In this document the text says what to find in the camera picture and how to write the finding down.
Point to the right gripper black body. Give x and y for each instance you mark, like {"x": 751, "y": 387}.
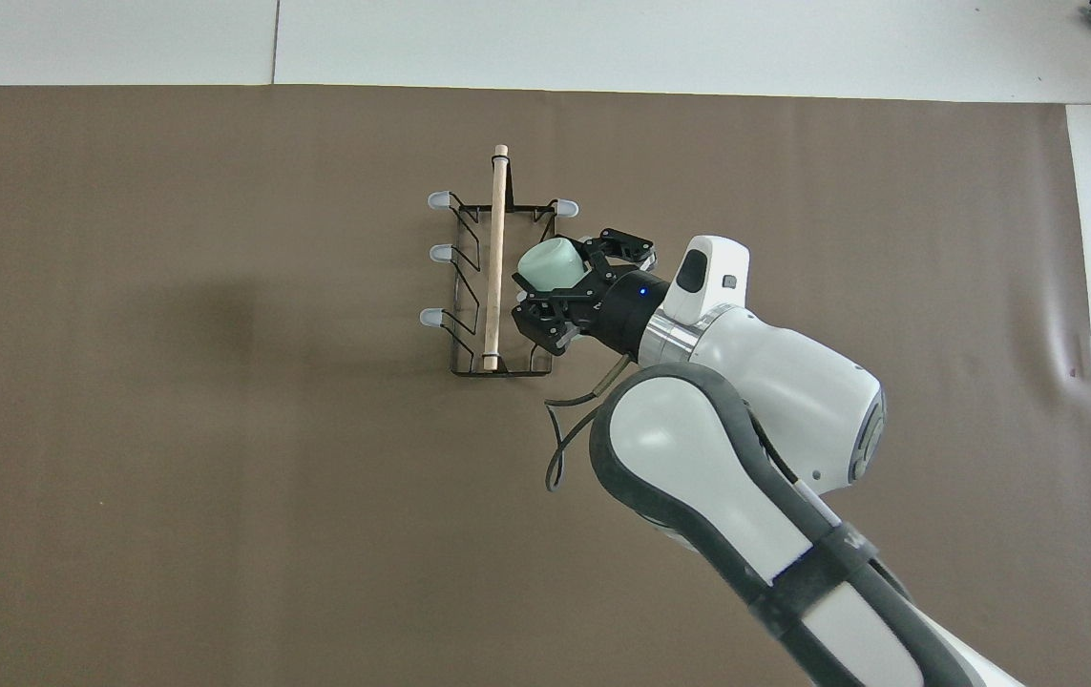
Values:
{"x": 629, "y": 310}

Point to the pale green plastic cup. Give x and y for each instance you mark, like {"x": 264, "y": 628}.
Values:
{"x": 550, "y": 265}

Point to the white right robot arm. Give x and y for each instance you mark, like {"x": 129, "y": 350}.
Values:
{"x": 745, "y": 448}

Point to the brown paper table mat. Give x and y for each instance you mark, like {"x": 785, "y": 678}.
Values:
{"x": 220, "y": 477}

